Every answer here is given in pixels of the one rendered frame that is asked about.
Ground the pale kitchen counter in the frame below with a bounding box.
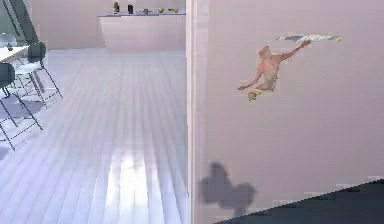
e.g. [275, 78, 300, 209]
[97, 9, 187, 52]

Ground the black and white chair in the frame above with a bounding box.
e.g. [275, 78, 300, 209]
[13, 41, 64, 108]
[0, 62, 44, 152]

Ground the white dining table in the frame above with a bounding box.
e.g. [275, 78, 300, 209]
[0, 45, 30, 64]

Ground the dark window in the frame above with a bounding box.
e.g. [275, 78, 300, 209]
[0, 0, 40, 48]

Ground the surfer wall picture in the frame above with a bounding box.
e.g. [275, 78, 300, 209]
[237, 33, 344, 103]

